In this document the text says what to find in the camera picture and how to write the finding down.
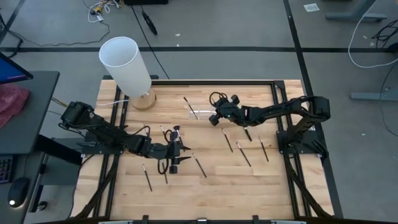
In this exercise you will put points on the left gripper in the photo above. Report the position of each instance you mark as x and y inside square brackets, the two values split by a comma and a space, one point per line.
[174, 152]

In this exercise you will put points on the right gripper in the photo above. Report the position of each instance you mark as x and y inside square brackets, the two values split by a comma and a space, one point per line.
[214, 120]

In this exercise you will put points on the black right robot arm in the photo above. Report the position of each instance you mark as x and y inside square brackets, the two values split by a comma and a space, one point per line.
[280, 110]

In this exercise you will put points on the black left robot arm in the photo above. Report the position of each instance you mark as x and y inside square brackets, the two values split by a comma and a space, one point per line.
[109, 132]

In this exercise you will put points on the clear acrylic organizer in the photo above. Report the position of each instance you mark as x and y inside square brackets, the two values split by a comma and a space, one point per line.
[205, 112]

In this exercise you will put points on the black table clamp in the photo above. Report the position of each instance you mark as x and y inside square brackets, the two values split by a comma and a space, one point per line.
[145, 218]
[256, 218]

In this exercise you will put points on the white shade wooden base lamp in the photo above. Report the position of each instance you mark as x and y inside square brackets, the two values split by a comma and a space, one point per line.
[124, 62]

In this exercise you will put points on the black marker-shaped tool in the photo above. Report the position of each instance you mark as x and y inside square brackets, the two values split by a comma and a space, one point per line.
[150, 25]

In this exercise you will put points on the black box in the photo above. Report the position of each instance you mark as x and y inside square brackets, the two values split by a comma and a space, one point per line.
[146, 2]

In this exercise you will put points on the white paper tag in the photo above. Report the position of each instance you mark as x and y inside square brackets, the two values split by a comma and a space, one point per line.
[311, 7]

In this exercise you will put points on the black caster wheel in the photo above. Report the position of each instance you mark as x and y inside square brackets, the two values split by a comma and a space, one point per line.
[42, 205]

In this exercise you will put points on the black side desk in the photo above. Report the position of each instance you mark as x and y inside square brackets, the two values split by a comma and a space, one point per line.
[34, 109]

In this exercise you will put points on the grey desk foot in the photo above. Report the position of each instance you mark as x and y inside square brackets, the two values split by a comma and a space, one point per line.
[373, 96]
[354, 16]

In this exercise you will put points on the black computer mouse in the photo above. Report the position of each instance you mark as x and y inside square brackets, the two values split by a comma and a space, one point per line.
[18, 189]

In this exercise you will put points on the pink cloth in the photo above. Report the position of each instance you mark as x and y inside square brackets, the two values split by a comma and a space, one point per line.
[12, 102]

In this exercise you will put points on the black keyboard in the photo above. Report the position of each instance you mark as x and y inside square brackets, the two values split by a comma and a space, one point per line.
[4, 169]

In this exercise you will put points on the computer monitor blue screen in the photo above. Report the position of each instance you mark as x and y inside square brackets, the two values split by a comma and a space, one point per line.
[9, 70]

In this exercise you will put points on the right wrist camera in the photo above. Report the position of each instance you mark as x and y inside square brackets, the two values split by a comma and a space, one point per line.
[222, 104]

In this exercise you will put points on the black aluminium table frame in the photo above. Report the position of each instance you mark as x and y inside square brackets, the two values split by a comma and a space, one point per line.
[217, 82]

